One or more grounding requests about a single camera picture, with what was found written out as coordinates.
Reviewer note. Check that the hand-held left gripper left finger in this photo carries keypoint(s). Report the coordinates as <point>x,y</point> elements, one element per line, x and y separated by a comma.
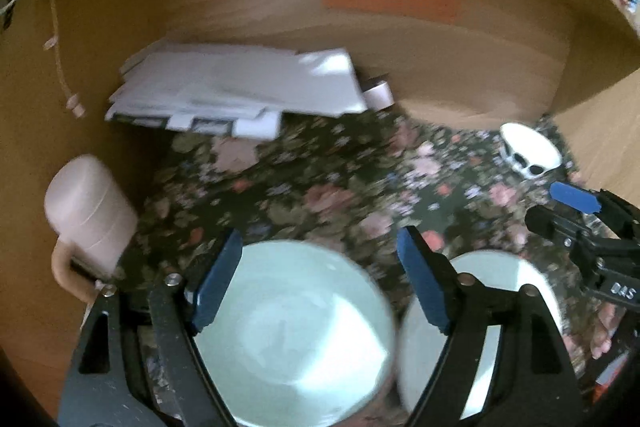
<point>220,277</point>

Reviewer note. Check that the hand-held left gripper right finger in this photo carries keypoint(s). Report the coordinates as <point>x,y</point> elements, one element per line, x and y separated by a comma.
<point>420,277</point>

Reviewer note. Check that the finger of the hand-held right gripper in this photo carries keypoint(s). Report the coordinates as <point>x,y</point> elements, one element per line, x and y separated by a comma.
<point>550,222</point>
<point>575,198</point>

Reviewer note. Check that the plain white bowl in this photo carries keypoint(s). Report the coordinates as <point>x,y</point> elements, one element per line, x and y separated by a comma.
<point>500,269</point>

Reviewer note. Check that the small patterned white bowl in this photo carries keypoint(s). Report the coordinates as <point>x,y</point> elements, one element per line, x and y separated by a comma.
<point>530,142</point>

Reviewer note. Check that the light green bowl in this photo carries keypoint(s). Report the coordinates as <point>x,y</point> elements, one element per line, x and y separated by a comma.
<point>300,347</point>

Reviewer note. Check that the person's right hand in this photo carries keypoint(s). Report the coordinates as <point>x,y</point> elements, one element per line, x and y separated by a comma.
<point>606,329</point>

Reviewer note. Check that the orange clothing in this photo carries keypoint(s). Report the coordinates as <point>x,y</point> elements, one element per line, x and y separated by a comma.
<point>612,377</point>

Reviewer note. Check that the floral tablecloth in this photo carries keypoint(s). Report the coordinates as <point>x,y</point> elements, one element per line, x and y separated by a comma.
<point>340,192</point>

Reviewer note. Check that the pink thermos jug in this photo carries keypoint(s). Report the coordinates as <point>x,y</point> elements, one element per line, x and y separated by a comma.
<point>85,202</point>

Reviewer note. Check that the pink paper roll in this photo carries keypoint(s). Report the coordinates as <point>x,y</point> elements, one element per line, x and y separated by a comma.
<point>378,94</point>

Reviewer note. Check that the stack of white papers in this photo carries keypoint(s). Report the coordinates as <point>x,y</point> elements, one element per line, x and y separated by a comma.
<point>240,82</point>

